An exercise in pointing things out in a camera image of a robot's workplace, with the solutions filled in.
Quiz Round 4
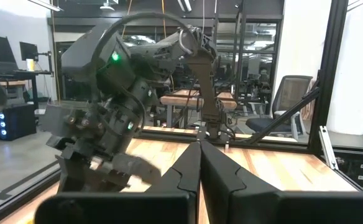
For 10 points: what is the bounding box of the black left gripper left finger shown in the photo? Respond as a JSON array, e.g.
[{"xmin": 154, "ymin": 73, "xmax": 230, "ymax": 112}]
[{"xmin": 34, "ymin": 141, "xmax": 202, "ymax": 224}]

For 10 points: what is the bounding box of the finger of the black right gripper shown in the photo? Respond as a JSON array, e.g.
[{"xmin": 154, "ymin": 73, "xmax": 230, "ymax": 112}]
[
  {"xmin": 57, "ymin": 155, "xmax": 129, "ymax": 193},
  {"xmin": 106, "ymin": 152, "xmax": 163, "ymax": 187}
]

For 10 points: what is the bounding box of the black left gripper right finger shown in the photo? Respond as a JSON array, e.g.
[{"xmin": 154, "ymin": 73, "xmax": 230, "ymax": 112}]
[{"xmin": 201, "ymin": 141, "xmax": 363, "ymax": 224}]

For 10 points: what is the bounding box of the black computer tower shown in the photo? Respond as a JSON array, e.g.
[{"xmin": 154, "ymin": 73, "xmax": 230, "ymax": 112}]
[{"xmin": 0, "ymin": 103, "xmax": 38, "ymax": 141}]

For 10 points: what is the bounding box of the wooden workbench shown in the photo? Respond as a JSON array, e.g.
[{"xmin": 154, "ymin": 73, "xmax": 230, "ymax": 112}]
[{"xmin": 160, "ymin": 89, "xmax": 238, "ymax": 110}]

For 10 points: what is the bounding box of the wooden office desk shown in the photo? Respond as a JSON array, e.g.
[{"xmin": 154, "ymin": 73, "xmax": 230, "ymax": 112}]
[{"xmin": 0, "ymin": 70, "xmax": 55, "ymax": 110}]

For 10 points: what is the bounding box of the small black desk monitor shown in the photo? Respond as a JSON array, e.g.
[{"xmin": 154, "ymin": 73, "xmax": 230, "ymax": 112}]
[{"xmin": 19, "ymin": 41, "xmax": 40, "ymax": 62}]

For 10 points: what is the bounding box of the black labelled control box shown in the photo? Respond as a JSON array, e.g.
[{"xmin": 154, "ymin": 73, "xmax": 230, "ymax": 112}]
[{"xmin": 339, "ymin": 152, "xmax": 363, "ymax": 192}]

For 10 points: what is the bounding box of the grey mesh office chair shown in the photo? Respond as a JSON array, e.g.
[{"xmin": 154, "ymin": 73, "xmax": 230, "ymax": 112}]
[{"xmin": 245, "ymin": 75, "xmax": 314, "ymax": 141}]

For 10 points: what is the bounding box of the ceiling strip light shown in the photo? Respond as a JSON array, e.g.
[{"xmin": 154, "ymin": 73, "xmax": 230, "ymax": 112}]
[{"xmin": 27, "ymin": 0, "xmax": 64, "ymax": 12}]

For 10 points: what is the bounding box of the white building column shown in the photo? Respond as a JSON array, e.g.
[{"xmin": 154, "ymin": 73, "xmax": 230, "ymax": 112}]
[
  {"xmin": 327, "ymin": 0, "xmax": 363, "ymax": 135},
  {"xmin": 271, "ymin": 0, "xmax": 336, "ymax": 96}
]

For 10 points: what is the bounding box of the yellow hanging cable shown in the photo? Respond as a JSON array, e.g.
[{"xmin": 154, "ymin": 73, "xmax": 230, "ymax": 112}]
[
  {"xmin": 121, "ymin": 0, "xmax": 133, "ymax": 39},
  {"xmin": 160, "ymin": 0, "xmax": 167, "ymax": 39},
  {"xmin": 50, "ymin": 0, "xmax": 62, "ymax": 102}
]

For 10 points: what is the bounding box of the silver metal bracket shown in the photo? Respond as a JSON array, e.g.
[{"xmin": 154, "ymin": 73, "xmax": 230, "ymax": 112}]
[{"xmin": 319, "ymin": 125, "xmax": 339, "ymax": 170}]

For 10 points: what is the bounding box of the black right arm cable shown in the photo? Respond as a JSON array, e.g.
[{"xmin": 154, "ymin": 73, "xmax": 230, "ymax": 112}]
[{"xmin": 90, "ymin": 11, "xmax": 203, "ymax": 105}]

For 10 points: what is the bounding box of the black aluminium table frame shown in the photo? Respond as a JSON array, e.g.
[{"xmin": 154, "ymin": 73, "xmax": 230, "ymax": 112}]
[{"xmin": 0, "ymin": 0, "xmax": 363, "ymax": 224}]

